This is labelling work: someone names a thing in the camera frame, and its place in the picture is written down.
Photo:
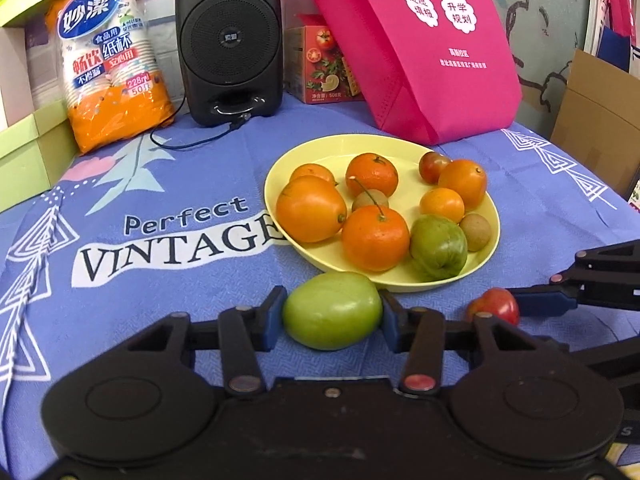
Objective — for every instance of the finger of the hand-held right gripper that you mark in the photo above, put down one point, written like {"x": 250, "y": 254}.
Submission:
{"x": 607, "y": 365}
{"x": 545, "y": 297}

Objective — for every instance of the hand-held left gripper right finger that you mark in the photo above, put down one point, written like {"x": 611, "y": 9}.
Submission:
{"x": 395, "y": 321}

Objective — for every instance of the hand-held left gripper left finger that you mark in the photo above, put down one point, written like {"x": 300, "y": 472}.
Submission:
{"x": 272, "y": 317}

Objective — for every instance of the smooth green fruit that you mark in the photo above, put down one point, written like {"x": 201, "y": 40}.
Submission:
{"x": 332, "y": 310}

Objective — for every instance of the yellow plastic plate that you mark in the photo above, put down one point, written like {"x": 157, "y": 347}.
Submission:
{"x": 320, "y": 260}

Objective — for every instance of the ribbed green fruit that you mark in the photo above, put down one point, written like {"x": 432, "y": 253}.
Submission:
{"x": 438, "y": 248}

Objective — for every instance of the orange mandarin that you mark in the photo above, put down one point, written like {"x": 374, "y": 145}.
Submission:
{"x": 312, "y": 171}
{"x": 375, "y": 237}
{"x": 372, "y": 174}

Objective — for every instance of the large smooth orange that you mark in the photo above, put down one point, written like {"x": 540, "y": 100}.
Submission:
{"x": 311, "y": 208}

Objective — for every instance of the brown longan with stem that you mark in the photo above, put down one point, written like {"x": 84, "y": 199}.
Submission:
{"x": 370, "y": 200}

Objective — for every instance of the small smooth orange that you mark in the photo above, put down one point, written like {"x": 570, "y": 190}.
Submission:
{"x": 462, "y": 182}
{"x": 441, "y": 205}

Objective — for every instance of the red green tomato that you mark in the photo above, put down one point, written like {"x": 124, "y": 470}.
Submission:
{"x": 431, "y": 166}

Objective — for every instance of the blue printed tablecloth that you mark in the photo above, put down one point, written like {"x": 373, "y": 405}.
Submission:
{"x": 150, "y": 210}

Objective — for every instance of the folded cardboard boxes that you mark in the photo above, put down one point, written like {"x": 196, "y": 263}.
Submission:
{"x": 600, "y": 125}

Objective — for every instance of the red snack box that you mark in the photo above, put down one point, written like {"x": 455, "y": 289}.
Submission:
{"x": 320, "y": 67}

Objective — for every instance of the pink tote bag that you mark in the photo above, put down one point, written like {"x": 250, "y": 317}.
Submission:
{"x": 415, "y": 60}

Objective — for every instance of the black speaker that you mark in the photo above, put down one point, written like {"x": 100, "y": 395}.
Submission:
{"x": 227, "y": 45}

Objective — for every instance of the light green flat box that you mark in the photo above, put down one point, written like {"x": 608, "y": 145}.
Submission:
{"x": 30, "y": 160}

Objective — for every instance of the pink and blue bag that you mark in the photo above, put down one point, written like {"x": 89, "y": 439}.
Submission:
{"x": 617, "y": 15}

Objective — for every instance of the orange paper cup pack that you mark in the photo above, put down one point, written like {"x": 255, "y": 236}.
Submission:
{"x": 107, "y": 70}

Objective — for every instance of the white cup box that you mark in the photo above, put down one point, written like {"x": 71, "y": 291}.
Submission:
{"x": 15, "y": 75}

